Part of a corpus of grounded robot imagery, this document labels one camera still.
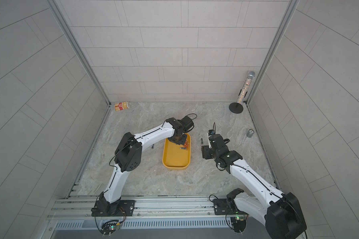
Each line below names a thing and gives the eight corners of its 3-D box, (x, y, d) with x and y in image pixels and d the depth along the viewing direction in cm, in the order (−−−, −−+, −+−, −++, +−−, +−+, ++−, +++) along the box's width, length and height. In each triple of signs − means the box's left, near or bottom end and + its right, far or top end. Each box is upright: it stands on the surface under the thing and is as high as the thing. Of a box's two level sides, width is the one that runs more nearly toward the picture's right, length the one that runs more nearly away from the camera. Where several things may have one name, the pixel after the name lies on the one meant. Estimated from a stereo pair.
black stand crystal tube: (231, 113, 113) (243, 81, 89) (237, 103, 120) (249, 70, 96) (239, 116, 111) (253, 84, 87) (244, 106, 118) (259, 73, 94)
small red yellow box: (115, 111, 113) (114, 109, 111) (115, 106, 116) (114, 104, 115) (129, 107, 115) (129, 106, 114) (129, 102, 119) (128, 100, 117)
